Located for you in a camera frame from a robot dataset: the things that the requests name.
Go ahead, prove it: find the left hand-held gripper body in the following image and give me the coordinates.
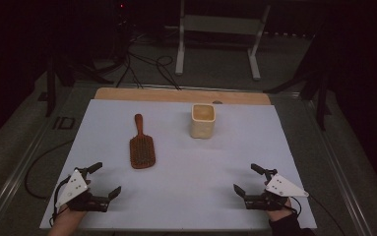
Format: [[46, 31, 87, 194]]
[[55, 166, 110, 213]]

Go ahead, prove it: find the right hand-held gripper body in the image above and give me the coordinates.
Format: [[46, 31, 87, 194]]
[[243, 167, 310, 211]]

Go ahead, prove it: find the brown wooden hairbrush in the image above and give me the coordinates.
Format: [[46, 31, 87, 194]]
[[129, 113, 157, 170]]

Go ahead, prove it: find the cream square cup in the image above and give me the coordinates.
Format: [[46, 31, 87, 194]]
[[189, 102, 218, 140]]

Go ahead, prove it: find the person's right hand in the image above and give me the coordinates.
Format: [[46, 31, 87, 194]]
[[266, 198, 296, 223]]

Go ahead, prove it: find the person's left hand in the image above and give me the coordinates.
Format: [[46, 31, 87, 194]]
[[49, 178, 92, 226]]

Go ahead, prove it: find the black tripod stand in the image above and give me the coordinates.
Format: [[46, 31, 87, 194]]
[[263, 16, 338, 132]]

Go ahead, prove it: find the white metal stand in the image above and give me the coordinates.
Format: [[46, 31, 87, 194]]
[[174, 0, 272, 82]]

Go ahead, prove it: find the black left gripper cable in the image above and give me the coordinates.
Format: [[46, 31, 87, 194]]
[[48, 175, 72, 228]]

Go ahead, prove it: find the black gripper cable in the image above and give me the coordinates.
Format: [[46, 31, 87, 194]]
[[288, 195, 346, 236], [48, 175, 72, 228]]

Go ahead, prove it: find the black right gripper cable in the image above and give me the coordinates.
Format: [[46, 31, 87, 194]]
[[288, 195, 346, 236]]

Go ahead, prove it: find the black floor cable loop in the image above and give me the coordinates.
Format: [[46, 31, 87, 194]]
[[24, 139, 76, 201]]

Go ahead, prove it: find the metal floor rail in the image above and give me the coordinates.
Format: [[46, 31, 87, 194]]
[[302, 97, 374, 236], [0, 97, 79, 234]]

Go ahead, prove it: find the black floor cables bundle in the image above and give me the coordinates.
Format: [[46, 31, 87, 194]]
[[114, 38, 182, 91]]

